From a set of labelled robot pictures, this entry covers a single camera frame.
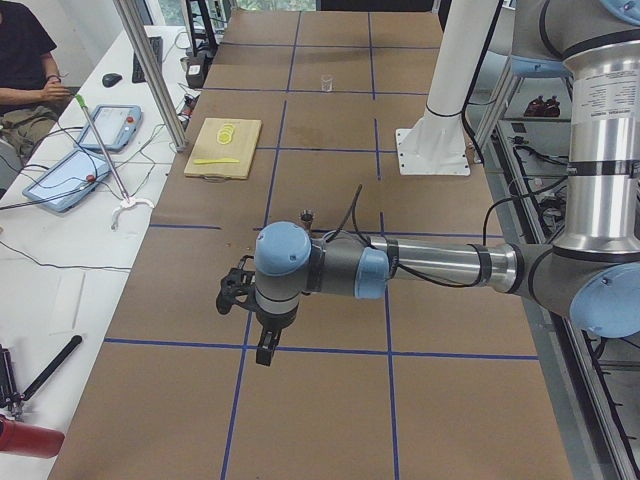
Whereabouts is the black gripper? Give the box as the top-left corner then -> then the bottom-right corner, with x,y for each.
216,255 -> 295,367

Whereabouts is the steel jigger shaker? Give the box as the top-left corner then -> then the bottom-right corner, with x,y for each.
299,210 -> 315,231

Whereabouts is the clear glass measuring cup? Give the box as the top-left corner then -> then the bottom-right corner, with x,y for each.
321,74 -> 333,93

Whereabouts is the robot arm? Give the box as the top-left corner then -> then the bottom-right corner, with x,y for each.
216,1 -> 639,365

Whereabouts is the yellow plastic knife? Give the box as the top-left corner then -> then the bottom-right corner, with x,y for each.
193,157 -> 240,165

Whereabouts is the bamboo cutting board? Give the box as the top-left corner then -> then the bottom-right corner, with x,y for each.
184,118 -> 262,180

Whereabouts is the red bottle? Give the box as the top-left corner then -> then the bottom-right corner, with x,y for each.
0,415 -> 65,459

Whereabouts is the near teach pendant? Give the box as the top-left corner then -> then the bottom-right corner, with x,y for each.
22,149 -> 111,213

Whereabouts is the teach pendant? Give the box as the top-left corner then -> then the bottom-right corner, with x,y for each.
91,104 -> 142,152
22,149 -> 111,213

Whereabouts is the far teach pendant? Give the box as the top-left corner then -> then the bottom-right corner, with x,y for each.
91,104 -> 142,152

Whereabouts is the black computer mouse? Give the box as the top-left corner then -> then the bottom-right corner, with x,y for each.
102,73 -> 123,88

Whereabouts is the black keyboard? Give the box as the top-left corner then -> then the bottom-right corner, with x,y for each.
131,35 -> 165,85

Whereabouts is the person in black shirt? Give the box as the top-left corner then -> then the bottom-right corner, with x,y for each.
1,1 -> 71,162

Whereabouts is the green handled reacher grabber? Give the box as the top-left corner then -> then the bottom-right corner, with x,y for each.
74,94 -> 155,231

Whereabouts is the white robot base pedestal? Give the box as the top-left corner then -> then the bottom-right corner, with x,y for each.
396,0 -> 502,176

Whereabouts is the aluminium frame post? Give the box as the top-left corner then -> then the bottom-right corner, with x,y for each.
113,0 -> 187,152

